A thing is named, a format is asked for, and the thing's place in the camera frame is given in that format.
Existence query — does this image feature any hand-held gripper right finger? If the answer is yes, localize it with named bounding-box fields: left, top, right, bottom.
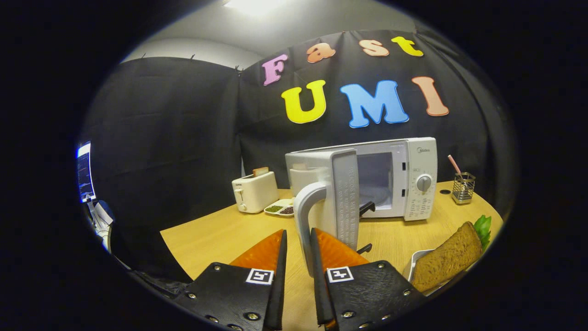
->
left=310, top=228, right=428, bottom=331

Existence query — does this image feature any brown bread lettuce sandwich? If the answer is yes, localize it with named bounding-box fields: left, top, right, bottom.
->
left=411, top=215, right=492, bottom=293

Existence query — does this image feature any white microwave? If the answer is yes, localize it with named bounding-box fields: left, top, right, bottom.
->
left=285, top=137, right=438, bottom=278

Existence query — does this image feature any computer monitor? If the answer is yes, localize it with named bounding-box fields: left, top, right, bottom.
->
left=76, top=141, right=97, bottom=204

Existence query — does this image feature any white equipment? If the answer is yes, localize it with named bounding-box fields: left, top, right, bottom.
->
left=87, top=200, right=114, bottom=253

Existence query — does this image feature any glass microwave turntable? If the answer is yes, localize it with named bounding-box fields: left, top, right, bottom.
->
left=360, top=185, right=392, bottom=208

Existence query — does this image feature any ceiling light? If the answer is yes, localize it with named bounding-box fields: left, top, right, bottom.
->
left=223, top=0, right=294, bottom=17

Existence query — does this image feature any white divided condiment dish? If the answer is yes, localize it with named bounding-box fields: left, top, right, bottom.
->
left=264, top=198, right=295, bottom=217

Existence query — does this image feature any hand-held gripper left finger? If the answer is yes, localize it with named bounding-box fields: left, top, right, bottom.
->
left=172, top=229, right=288, bottom=331

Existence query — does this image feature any wire mesh holder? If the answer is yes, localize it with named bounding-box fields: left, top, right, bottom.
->
left=451, top=172, right=476, bottom=205

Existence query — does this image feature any small white food tray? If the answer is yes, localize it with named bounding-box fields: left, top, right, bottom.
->
left=402, top=249, right=460, bottom=297

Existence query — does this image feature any white toaster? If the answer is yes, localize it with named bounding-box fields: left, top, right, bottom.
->
left=232, top=171, right=280, bottom=214

